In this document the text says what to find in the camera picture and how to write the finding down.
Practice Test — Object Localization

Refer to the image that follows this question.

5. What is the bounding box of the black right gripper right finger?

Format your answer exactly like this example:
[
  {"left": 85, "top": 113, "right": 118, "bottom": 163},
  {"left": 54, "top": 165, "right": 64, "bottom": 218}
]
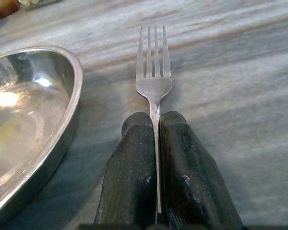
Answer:
[{"left": 159, "top": 110, "right": 245, "bottom": 228}]

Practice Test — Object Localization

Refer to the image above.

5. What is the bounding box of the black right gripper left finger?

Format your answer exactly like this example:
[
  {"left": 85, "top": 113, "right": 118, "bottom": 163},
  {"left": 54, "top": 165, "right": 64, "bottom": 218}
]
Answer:
[{"left": 93, "top": 111, "right": 159, "bottom": 226}]

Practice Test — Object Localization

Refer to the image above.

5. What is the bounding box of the silver metal fork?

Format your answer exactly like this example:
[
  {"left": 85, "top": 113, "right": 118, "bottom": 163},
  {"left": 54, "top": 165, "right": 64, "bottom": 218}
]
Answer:
[{"left": 136, "top": 25, "right": 173, "bottom": 214}]

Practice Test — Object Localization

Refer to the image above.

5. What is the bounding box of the round steel plate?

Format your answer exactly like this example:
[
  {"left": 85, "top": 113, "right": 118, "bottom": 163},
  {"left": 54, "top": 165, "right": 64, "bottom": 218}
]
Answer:
[{"left": 0, "top": 46, "right": 84, "bottom": 230}]

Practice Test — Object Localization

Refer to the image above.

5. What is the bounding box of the pale crumpled object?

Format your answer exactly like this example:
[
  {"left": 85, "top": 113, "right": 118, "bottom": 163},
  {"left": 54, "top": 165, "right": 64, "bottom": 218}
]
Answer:
[{"left": 17, "top": 0, "right": 63, "bottom": 11}]

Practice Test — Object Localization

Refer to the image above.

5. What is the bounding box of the brown round object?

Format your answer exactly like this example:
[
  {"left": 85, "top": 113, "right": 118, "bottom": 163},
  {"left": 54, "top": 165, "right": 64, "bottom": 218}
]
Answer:
[{"left": 0, "top": 0, "right": 20, "bottom": 19}]

